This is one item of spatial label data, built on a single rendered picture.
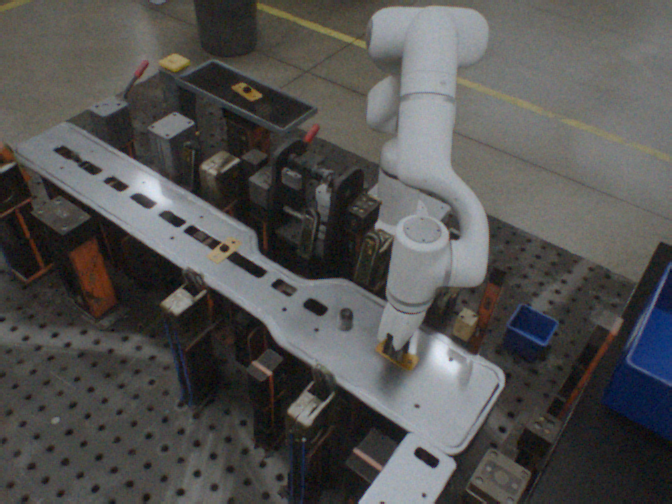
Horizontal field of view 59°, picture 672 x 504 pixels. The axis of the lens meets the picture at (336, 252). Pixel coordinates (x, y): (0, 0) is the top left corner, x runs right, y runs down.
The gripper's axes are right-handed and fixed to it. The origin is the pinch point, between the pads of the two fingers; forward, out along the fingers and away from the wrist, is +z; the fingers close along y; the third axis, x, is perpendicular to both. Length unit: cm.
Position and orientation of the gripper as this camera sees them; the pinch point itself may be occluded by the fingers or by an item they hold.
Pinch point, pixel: (398, 347)
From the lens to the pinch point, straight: 118.5
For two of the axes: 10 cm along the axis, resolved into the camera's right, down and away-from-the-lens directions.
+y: -5.9, 5.6, -5.8
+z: -0.4, 7.0, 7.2
